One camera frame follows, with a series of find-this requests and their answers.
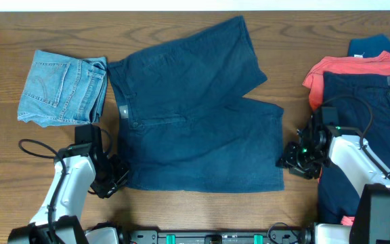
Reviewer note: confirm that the navy shorts in pile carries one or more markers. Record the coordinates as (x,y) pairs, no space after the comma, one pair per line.
(358,99)

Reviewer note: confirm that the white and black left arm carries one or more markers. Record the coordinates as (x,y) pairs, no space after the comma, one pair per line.
(78,169)

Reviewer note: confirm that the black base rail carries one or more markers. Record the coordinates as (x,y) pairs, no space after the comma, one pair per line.
(278,233)

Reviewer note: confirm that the red garment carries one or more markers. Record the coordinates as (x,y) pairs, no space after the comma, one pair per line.
(314,80)

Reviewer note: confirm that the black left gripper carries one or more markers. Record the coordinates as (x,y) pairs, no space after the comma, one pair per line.
(123,167)

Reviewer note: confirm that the teal blue garment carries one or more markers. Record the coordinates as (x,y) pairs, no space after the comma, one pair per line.
(369,47)

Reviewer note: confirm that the dark navy shorts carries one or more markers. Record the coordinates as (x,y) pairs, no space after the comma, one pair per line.
(186,122)

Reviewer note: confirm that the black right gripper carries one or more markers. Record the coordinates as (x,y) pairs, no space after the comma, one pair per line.
(288,159)

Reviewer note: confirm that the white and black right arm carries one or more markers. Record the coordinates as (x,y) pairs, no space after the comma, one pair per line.
(347,150)

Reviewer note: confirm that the folded light blue denim shorts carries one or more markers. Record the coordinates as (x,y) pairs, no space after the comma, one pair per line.
(62,90)

